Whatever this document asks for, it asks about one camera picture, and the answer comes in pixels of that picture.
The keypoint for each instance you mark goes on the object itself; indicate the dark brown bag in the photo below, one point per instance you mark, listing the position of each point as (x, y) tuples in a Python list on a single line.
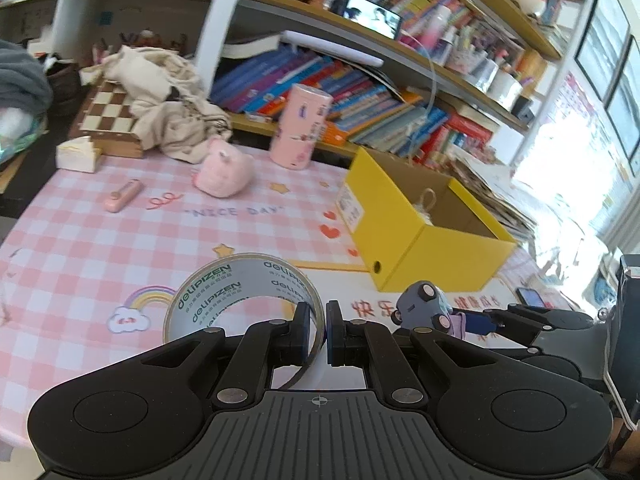
[(65, 87)]

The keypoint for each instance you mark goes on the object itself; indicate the grey shelf unit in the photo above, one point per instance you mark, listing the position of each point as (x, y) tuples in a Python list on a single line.
[(65, 25)]

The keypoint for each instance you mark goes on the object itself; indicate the row of leaning books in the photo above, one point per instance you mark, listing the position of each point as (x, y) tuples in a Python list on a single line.
[(310, 75)]

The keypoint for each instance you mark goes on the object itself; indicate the stack of papers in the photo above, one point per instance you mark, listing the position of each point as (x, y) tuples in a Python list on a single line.
[(495, 195)]

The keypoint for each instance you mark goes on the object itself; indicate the wooden bookshelf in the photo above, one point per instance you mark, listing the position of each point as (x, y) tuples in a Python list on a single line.
[(250, 121)]

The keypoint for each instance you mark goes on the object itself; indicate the black small box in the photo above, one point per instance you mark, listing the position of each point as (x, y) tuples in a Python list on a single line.
[(521, 107)]

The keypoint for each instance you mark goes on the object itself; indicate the orange and white box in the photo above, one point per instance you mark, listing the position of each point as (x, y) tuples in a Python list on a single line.
[(335, 135)]

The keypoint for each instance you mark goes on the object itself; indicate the iridescent plastic bag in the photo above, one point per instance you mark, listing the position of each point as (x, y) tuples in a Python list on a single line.
[(20, 135)]

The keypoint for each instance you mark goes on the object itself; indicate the yellow cardboard box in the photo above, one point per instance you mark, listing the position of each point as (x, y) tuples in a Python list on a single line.
[(450, 260)]

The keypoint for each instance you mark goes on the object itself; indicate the smartphone with bright screen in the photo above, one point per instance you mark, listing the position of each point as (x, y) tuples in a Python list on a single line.
[(375, 15)]

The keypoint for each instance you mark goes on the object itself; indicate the pink cylindrical tissue pack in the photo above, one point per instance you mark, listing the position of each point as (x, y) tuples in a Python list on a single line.
[(300, 130)]

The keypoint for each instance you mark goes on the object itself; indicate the red printed box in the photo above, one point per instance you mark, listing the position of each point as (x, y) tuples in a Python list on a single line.
[(470, 130)]

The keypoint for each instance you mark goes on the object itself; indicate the white lamp bar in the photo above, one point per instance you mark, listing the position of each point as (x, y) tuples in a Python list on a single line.
[(330, 47)]

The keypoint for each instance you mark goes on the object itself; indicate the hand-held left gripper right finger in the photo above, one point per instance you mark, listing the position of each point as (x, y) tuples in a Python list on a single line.
[(334, 340)]

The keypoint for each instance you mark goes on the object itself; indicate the wooden chessboard box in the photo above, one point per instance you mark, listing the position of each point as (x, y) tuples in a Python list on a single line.
[(105, 115)]

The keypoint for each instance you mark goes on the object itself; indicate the beige canvas bag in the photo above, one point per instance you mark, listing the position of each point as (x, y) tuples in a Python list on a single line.
[(170, 110)]

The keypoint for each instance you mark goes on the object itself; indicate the cream small box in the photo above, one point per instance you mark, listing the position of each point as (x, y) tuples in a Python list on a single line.
[(75, 157)]

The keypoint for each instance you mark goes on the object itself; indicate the black smartphone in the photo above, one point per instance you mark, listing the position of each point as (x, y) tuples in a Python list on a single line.
[(531, 296)]

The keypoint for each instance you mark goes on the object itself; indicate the pink handheld device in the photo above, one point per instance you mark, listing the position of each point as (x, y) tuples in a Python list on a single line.
[(122, 196)]

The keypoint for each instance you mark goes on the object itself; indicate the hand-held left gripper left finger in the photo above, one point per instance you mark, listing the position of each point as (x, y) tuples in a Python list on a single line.
[(300, 340)]

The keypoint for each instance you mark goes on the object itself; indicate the white storage box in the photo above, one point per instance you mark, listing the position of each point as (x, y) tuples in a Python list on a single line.
[(506, 89)]

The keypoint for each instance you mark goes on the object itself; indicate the row of upright colourful books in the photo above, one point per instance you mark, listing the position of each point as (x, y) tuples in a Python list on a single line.
[(425, 5)]

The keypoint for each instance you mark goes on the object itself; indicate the pink plush toy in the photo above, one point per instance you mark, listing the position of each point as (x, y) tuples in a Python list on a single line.
[(220, 172)]

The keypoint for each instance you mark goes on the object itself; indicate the grey blanket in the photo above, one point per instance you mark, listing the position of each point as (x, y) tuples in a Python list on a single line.
[(22, 75)]

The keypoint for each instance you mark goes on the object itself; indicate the silver tape roll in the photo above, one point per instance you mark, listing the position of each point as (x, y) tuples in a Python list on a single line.
[(210, 280)]

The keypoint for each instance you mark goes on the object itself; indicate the dark framed window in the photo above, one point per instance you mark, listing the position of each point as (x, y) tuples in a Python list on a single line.
[(602, 45)]

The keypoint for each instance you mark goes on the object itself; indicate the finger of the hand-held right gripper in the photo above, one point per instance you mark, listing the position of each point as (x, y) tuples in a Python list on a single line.
[(525, 342), (530, 316)]

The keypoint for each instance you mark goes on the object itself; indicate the white thick book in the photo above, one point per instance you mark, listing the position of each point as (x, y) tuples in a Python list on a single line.
[(255, 46)]

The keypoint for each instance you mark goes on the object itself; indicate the pink checked table mat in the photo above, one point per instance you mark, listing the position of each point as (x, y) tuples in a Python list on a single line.
[(100, 260)]

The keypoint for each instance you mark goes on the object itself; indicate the grey toy car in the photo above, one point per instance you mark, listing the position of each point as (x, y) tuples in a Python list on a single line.
[(425, 305)]

